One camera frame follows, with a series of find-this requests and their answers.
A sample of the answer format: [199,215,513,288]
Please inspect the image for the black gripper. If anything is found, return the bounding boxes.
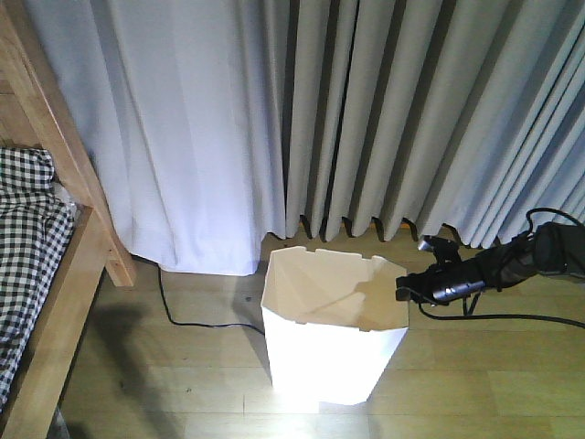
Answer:
[395,265,485,305]

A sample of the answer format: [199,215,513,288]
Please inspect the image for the white sheer curtain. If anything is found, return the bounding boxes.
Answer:
[26,1,290,275]

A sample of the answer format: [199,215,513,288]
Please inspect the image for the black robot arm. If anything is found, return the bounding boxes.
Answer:
[396,221,584,305]

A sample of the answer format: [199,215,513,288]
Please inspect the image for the checkered black white bedding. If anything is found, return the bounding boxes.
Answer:
[1,147,74,406]

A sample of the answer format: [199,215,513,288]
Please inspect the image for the grey pleated curtain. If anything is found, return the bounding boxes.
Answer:
[260,1,584,248]

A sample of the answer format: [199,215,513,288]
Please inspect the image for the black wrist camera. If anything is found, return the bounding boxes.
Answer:
[418,235,462,265]

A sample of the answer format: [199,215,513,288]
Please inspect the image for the wooden bed frame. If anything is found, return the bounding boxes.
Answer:
[1,1,136,438]

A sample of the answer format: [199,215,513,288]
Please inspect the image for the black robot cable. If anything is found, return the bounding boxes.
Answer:
[418,207,585,329]

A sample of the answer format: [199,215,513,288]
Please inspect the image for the white plastic trash bin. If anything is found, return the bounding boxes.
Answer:
[261,247,409,405]

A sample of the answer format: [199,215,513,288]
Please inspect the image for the black power cord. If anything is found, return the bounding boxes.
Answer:
[136,255,266,333]

